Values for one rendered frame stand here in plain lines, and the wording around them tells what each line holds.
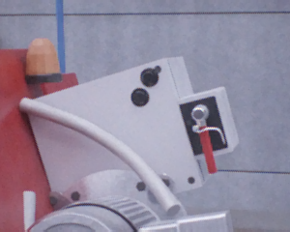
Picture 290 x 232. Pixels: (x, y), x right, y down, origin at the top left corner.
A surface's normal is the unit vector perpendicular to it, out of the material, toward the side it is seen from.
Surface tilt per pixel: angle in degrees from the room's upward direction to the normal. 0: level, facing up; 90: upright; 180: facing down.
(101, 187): 81
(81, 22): 90
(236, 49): 90
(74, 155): 90
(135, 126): 90
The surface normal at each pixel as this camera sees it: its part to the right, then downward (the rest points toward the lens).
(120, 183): -0.21, -0.06
